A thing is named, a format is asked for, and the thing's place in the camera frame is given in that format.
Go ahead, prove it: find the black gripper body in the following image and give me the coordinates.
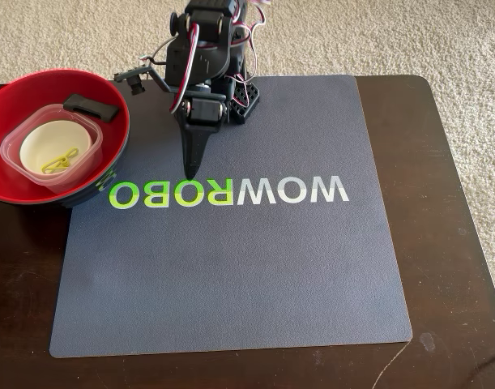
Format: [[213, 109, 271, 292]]
[[173, 94, 228, 134]]

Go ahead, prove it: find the red white gripper servo cable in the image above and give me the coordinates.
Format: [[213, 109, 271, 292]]
[[169, 22, 202, 115]]

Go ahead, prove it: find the dark grey plastic buckle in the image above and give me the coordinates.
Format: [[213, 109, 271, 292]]
[[62, 93, 121, 123]]

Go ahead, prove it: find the looped red white servo cable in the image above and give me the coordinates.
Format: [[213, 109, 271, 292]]
[[233, 0, 269, 80]]

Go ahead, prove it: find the large red bowl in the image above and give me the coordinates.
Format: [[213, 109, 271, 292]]
[[0, 68, 131, 208]]

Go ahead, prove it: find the grey WOWROBO mat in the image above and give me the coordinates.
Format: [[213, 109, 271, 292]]
[[48, 74, 414, 360]]

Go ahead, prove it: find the thin grey camera cable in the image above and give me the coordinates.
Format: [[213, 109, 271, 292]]
[[143, 36, 172, 68]]

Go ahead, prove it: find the small white ceramic bowl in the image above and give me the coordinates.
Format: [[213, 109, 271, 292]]
[[19, 120, 92, 176]]

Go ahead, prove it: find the clear square plastic container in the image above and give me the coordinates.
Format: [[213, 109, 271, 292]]
[[0, 104, 105, 195]]

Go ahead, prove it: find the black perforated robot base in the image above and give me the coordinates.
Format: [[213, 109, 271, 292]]
[[226, 79, 261, 125]]

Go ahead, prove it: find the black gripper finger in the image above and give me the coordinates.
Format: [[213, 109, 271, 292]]
[[180, 122, 215, 180]]

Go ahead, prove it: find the red white base servo cable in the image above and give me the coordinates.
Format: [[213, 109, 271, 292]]
[[230, 71, 254, 107]]

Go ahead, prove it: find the yellow wire clip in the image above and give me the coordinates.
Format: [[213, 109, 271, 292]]
[[41, 147, 80, 175]]

